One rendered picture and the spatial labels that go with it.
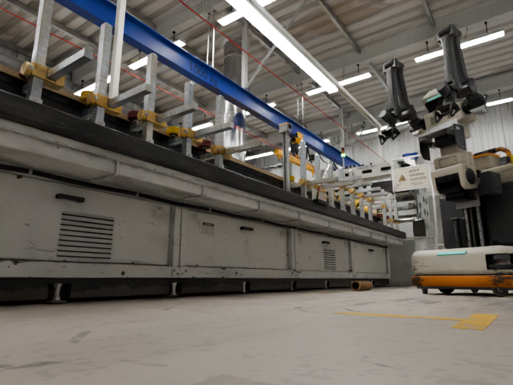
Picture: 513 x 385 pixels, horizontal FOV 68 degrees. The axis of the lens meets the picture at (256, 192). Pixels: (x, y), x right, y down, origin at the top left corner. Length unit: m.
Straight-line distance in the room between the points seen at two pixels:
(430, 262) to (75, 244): 2.07
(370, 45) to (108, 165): 7.87
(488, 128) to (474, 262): 9.93
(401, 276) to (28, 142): 4.93
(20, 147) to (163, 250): 0.93
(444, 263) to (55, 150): 2.21
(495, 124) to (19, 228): 11.77
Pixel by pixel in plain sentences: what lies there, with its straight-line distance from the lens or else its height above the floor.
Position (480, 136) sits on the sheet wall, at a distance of 12.30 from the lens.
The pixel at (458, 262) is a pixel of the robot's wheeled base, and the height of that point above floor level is 0.19.
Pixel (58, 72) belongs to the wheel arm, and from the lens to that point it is 1.58.
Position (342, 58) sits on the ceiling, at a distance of 9.24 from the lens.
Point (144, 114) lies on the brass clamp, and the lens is 1.84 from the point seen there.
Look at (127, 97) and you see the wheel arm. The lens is 1.64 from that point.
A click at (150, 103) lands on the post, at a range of 1.89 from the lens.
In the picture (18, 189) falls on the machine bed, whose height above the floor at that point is 0.44.
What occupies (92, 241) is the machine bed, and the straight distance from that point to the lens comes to 1.88.
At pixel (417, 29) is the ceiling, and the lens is 8.90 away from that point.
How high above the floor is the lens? 0.10
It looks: 13 degrees up
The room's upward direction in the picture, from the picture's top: straight up
